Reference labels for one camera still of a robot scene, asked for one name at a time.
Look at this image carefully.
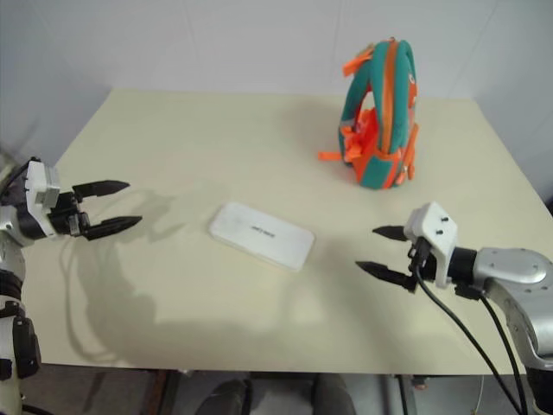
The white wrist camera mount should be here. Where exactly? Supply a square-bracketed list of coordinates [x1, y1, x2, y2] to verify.
[403, 201, 460, 290]
[23, 158, 62, 238]

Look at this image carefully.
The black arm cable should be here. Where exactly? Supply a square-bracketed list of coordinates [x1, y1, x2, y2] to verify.
[454, 283, 531, 415]
[0, 160, 32, 205]
[409, 252, 524, 415]

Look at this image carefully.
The teal and orange backpack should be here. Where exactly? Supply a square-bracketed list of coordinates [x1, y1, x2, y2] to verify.
[317, 37, 422, 192]

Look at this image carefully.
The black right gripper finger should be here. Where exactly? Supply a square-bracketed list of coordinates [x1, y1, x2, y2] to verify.
[354, 259, 419, 294]
[372, 224, 408, 243]

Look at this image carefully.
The white rectangular case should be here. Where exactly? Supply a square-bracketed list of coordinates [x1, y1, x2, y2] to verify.
[207, 201, 317, 273]

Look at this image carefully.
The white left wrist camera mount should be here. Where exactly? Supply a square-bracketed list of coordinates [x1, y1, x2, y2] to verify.
[23, 158, 62, 238]

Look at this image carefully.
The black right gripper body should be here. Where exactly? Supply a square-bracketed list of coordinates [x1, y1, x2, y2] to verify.
[407, 238, 438, 287]

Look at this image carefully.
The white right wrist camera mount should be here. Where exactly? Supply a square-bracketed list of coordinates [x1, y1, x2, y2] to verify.
[403, 201, 460, 290]

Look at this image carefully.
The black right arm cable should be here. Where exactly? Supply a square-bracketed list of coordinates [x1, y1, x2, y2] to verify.
[409, 252, 524, 415]
[454, 283, 531, 415]

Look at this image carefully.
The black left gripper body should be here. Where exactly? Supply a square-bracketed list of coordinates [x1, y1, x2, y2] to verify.
[47, 190, 92, 239]

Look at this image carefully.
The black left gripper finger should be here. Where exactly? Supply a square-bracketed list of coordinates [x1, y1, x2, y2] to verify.
[84, 215, 143, 242]
[72, 179, 131, 203]

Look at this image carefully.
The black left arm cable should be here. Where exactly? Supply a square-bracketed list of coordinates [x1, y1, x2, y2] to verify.
[0, 160, 32, 205]

